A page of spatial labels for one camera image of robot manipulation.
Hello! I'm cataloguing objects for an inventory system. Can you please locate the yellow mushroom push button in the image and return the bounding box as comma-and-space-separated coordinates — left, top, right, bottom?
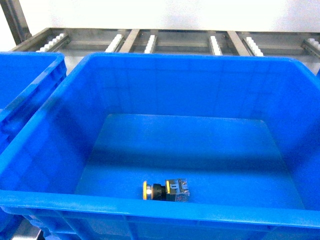
142, 178, 190, 202

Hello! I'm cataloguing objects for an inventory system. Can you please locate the large blue plastic crate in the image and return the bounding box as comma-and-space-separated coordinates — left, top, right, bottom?
0, 53, 320, 240

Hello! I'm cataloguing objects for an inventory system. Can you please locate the white roller track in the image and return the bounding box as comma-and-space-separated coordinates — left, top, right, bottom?
144, 34, 157, 54
209, 36, 223, 56
36, 33, 67, 53
245, 37, 264, 57
307, 38, 320, 51
104, 34, 124, 53

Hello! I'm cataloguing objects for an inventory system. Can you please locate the white roller track far left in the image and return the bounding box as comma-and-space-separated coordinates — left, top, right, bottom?
36, 33, 67, 53

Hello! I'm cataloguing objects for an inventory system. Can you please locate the blue crate at left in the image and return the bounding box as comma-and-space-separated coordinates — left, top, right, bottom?
0, 51, 67, 240

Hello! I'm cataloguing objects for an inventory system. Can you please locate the white roller track far right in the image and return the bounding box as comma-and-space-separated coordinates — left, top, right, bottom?
307, 38, 320, 51

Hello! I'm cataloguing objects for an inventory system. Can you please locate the metal roller rack frame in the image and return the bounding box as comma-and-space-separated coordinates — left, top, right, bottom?
0, 0, 320, 58

